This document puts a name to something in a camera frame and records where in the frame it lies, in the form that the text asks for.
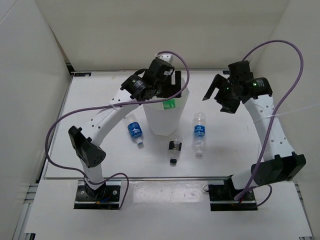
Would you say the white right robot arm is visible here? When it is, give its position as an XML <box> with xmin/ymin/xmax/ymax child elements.
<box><xmin>203</xmin><ymin>60</ymin><xmax>306</xmax><ymax>200</ymax></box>

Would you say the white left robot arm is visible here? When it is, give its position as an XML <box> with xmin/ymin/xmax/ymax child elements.
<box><xmin>68</xmin><ymin>52</ymin><xmax>175</xmax><ymax>200</ymax></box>

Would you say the blue label Pocari bottle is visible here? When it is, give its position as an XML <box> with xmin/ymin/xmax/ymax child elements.
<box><xmin>124</xmin><ymin>112</ymin><xmax>144</xmax><ymax>149</ymax></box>

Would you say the green plastic soda bottle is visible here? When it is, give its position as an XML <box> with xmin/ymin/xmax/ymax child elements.
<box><xmin>162</xmin><ymin>98</ymin><xmax>176</xmax><ymax>110</ymax></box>

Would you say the blue label Aquarius bottle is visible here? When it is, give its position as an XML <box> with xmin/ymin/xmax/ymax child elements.
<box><xmin>192</xmin><ymin>112</ymin><xmax>206</xmax><ymax>158</ymax></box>

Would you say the small black label bottle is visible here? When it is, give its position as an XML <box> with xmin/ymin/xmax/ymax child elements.
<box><xmin>168</xmin><ymin>135</ymin><xmax>183</xmax><ymax>166</ymax></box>

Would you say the aluminium rail across table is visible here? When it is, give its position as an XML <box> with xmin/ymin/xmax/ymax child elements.
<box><xmin>44</xmin><ymin>176</ymin><xmax>228</xmax><ymax>181</ymax></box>

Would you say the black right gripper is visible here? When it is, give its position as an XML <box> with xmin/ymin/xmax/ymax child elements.
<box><xmin>202</xmin><ymin>74</ymin><xmax>241</xmax><ymax>115</ymax></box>

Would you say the white octagonal plastic bin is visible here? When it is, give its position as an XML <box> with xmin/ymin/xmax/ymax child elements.
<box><xmin>143</xmin><ymin>87</ymin><xmax>190</xmax><ymax>136</ymax></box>

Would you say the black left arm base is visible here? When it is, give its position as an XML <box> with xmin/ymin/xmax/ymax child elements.
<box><xmin>73</xmin><ymin>180</ymin><xmax>122</xmax><ymax>210</ymax></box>

